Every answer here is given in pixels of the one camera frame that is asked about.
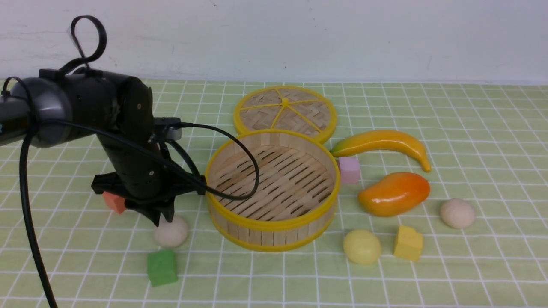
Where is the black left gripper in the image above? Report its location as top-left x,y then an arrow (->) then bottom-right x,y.
91,135 -> 205,227

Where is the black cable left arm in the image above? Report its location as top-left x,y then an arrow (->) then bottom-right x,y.
1,15 -> 260,308

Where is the bamboo steamer tray yellow rim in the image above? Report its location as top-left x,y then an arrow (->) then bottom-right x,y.
207,130 -> 340,252

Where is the green foam cube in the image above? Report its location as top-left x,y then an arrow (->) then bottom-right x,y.
147,249 -> 178,287

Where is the woven bamboo steamer lid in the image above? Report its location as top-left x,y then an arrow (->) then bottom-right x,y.
233,85 -> 337,144

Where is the pink foam cube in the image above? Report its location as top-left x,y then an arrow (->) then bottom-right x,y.
338,157 -> 361,184

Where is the orange plastic mango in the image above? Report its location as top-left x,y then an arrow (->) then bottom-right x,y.
357,172 -> 431,218

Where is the yellow foam cube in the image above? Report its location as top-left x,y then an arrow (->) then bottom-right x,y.
393,225 -> 423,262

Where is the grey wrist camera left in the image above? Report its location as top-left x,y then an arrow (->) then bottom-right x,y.
150,117 -> 182,142

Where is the yellow bun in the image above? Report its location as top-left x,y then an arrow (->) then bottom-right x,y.
343,229 -> 381,265

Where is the red foam cube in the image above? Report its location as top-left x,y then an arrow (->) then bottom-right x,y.
102,192 -> 126,214

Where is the white bun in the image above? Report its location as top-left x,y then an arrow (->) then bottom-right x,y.
440,198 -> 476,229
154,215 -> 190,248

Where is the yellow plastic banana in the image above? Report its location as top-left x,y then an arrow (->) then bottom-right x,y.
330,130 -> 432,173

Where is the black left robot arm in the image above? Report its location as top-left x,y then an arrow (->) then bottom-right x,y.
0,71 -> 205,225

